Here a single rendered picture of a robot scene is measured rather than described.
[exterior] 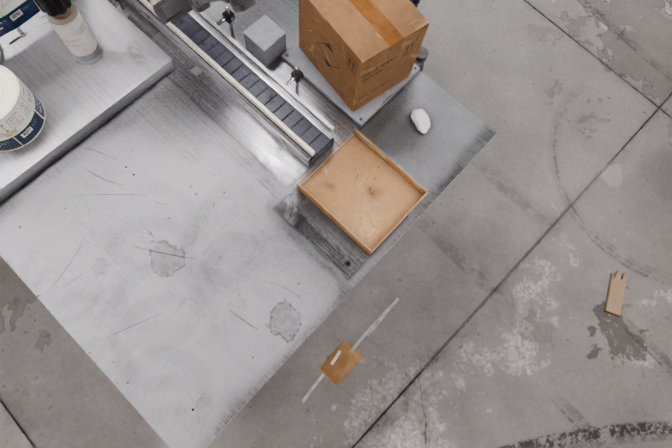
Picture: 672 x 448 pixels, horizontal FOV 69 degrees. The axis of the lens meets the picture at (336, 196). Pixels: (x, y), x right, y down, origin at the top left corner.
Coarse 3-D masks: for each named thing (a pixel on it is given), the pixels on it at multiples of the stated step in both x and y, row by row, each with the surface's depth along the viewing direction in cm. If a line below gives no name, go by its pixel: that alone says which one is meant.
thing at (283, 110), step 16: (192, 32) 158; (208, 32) 159; (208, 48) 157; (224, 48) 157; (208, 64) 157; (224, 64) 155; (240, 64) 156; (240, 80) 154; (256, 80) 154; (256, 96) 152; (272, 96) 152; (272, 112) 151; (288, 112) 151; (304, 128) 150; (320, 144) 148
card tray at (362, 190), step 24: (360, 144) 154; (336, 168) 151; (360, 168) 151; (384, 168) 152; (312, 192) 148; (336, 192) 148; (360, 192) 149; (384, 192) 149; (408, 192) 150; (336, 216) 146; (360, 216) 146; (384, 216) 147; (360, 240) 140
